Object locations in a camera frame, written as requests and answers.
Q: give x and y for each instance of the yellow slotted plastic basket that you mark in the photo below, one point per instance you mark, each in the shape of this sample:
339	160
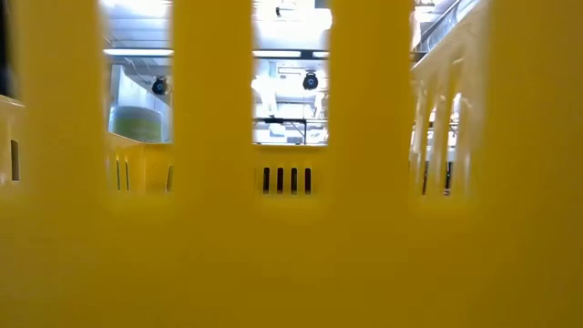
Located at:
291	273

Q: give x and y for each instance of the white ceiling light strip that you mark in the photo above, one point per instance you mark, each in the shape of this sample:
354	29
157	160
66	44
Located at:
278	54
136	52

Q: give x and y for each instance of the green disinfecting wipes canister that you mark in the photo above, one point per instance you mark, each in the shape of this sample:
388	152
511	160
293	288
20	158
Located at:
136	125

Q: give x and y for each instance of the black metal frame table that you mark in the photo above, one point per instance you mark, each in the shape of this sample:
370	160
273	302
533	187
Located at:
291	120

